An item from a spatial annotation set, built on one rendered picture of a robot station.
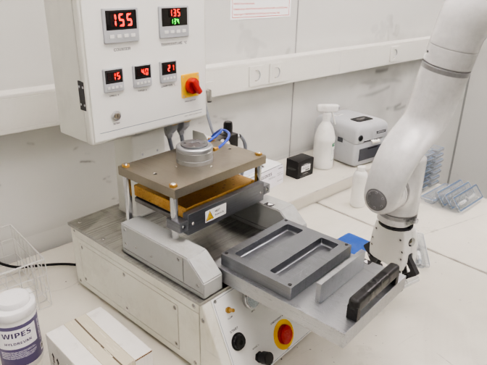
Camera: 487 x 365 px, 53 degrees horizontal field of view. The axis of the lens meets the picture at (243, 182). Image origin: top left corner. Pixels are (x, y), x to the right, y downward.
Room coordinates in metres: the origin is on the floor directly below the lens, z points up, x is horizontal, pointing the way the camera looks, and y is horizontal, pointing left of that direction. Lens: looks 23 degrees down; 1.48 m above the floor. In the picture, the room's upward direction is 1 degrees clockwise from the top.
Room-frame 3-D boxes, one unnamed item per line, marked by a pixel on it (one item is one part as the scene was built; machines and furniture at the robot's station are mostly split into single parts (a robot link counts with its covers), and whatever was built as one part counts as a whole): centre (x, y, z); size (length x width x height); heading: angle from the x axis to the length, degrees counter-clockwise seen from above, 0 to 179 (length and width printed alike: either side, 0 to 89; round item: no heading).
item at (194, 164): (1.02, 0.12, 1.08); 0.31 x 0.24 x 0.13; 139
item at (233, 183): (0.99, 0.10, 1.07); 0.22 x 0.17 x 0.10; 139
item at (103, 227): (1.01, 0.13, 0.93); 0.46 x 0.35 x 0.01; 49
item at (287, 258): (0.82, -0.09, 0.98); 0.20 x 0.17 x 0.03; 139
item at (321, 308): (0.78, -0.12, 0.97); 0.30 x 0.22 x 0.08; 49
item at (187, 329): (0.99, 0.09, 0.84); 0.53 x 0.37 x 0.17; 49
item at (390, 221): (0.97, -0.34, 1.00); 0.09 x 0.08 x 0.03; 35
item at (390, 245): (0.97, -0.34, 0.93); 0.10 x 0.08 x 0.11; 35
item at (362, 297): (0.69, -0.23, 0.99); 0.15 x 0.02 x 0.04; 139
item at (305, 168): (1.70, -0.21, 0.83); 0.09 x 0.06 x 0.07; 133
